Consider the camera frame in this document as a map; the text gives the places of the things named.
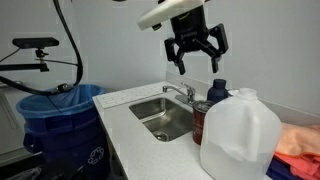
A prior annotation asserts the coral red cloth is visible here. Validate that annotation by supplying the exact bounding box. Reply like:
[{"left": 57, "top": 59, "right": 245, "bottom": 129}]
[{"left": 273, "top": 152, "right": 320, "bottom": 180}]

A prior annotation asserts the black stereo camera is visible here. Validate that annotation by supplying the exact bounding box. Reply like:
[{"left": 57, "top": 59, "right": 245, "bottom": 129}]
[{"left": 12, "top": 37, "right": 61, "bottom": 50}]

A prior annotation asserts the blue plastic bin liner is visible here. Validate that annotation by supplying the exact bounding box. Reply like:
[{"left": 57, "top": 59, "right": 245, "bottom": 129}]
[{"left": 15, "top": 83, "right": 106, "bottom": 120}]

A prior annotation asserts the chrome sink tap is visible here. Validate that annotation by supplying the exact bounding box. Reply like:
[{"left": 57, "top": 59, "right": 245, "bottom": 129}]
[{"left": 162, "top": 82, "right": 198, "bottom": 108}]

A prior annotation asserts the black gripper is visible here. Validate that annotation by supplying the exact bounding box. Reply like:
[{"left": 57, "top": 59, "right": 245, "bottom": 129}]
[{"left": 164, "top": 5, "right": 230, "bottom": 76}]

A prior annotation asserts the translucent plastic gallon jug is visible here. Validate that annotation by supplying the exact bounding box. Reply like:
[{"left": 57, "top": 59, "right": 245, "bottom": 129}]
[{"left": 199, "top": 87, "right": 283, "bottom": 180}]

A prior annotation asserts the stainless steel sink basin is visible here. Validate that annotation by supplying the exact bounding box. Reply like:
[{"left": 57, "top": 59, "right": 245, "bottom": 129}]
[{"left": 128, "top": 96, "right": 195, "bottom": 144}]

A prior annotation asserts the navy blue water bottle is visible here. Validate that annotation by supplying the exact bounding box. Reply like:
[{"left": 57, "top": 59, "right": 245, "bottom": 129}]
[{"left": 206, "top": 78, "right": 231, "bottom": 104}]

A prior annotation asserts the metal sink drain strainer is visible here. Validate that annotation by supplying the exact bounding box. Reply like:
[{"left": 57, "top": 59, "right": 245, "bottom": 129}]
[{"left": 153, "top": 130, "right": 171, "bottom": 143}]

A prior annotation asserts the brown red can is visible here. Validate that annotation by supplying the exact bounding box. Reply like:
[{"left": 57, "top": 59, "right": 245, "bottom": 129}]
[{"left": 192, "top": 99, "right": 216, "bottom": 146}]

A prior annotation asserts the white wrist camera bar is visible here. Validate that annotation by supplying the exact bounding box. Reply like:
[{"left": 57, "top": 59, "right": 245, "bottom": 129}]
[{"left": 136, "top": 0, "right": 205, "bottom": 32}]

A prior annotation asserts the orange towel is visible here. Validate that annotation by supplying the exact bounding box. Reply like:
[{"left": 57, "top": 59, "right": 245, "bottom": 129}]
[{"left": 275, "top": 122, "right": 320, "bottom": 158}]

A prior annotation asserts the thick black cable hose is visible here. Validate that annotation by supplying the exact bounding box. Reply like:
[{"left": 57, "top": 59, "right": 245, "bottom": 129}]
[{"left": 0, "top": 0, "right": 84, "bottom": 97}]

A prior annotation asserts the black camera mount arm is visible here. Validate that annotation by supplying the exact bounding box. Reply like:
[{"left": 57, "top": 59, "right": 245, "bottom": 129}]
[{"left": 0, "top": 48, "right": 78, "bottom": 73}]

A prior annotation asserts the dark blue cloth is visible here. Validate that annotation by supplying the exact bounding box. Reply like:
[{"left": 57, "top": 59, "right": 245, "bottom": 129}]
[{"left": 266, "top": 157, "right": 295, "bottom": 180}]

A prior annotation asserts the white keyboard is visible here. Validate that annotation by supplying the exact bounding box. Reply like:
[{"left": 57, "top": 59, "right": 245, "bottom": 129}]
[{"left": 96, "top": 82, "right": 175, "bottom": 110}]

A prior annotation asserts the blue recycling bin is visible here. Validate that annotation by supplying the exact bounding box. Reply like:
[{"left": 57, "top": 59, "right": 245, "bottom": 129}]
[{"left": 22, "top": 99, "right": 113, "bottom": 180}]

